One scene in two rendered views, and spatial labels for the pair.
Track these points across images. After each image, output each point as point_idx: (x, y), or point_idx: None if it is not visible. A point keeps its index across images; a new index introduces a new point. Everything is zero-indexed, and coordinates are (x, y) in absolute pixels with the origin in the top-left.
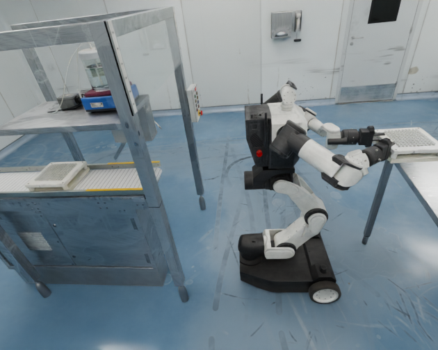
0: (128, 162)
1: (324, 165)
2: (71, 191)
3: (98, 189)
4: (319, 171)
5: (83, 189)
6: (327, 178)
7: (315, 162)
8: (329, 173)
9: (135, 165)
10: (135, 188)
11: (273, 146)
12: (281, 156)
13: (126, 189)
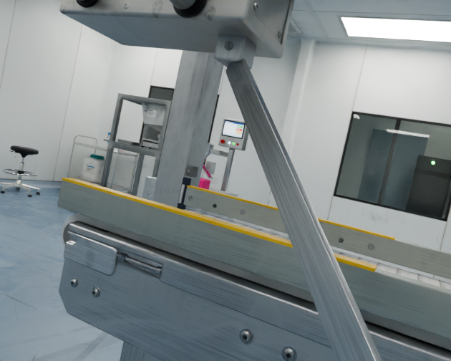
0: (217, 222)
1: None
2: None
3: (345, 225)
4: None
5: (409, 243)
6: None
7: None
8: None
9: (218, 87)
10: (218, 193)
11: None
12: None
13: (245, 199)
